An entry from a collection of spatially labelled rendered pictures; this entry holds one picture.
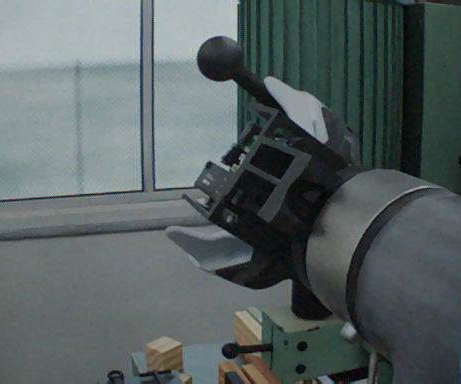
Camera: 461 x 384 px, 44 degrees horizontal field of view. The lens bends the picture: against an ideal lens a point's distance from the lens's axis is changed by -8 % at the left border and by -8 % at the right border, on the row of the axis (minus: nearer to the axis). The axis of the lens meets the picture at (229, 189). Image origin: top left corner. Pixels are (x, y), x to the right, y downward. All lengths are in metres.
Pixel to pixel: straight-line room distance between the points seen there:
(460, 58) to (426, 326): 0.48
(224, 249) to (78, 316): 1.69
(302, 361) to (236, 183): 0.39
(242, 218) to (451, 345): 0.18
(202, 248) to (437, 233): 0.24
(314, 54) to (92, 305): 1.63
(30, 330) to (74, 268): 0.28
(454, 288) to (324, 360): 0.51
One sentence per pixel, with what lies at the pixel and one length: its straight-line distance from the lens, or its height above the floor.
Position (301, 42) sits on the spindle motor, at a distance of 0.56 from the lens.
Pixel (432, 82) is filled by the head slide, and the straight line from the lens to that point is 0.64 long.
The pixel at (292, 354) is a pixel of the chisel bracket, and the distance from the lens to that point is 0.67.
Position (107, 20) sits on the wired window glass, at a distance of 1.98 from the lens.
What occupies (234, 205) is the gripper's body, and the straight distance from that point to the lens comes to 0.34.
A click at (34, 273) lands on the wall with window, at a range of 2.02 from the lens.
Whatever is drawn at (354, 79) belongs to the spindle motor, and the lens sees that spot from 0.56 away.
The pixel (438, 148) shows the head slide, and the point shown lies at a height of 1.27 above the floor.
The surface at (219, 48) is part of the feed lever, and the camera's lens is 0.43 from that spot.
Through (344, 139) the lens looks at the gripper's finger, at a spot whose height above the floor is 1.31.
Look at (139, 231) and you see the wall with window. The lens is 2.00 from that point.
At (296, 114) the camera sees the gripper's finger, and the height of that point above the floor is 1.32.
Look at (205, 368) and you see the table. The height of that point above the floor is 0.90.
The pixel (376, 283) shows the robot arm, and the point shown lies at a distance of 0.23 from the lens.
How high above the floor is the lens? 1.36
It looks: 13 degrees down
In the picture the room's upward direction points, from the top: straight up
